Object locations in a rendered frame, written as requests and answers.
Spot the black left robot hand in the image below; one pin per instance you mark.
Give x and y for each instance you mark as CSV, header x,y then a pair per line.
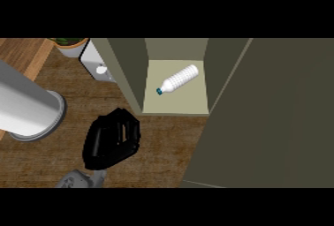
x,y
108,141

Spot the olive grey cabinet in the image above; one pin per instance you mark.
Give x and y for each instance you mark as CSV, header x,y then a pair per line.
x,y
176,101

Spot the white plastic water bottle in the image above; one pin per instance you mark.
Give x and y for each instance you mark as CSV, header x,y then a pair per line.
x,y
177,79

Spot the dark grey cabinet door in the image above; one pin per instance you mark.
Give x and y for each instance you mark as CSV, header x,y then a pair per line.
x,y
269,117

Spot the large pale grey cylinder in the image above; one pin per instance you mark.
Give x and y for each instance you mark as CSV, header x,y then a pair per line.
x,y
23,106

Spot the white appliance with knob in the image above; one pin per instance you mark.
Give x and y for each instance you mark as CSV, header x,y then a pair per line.
x,y
97,66

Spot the white pot with green plant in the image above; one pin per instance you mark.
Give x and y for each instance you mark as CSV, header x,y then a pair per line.
x,y
69,47

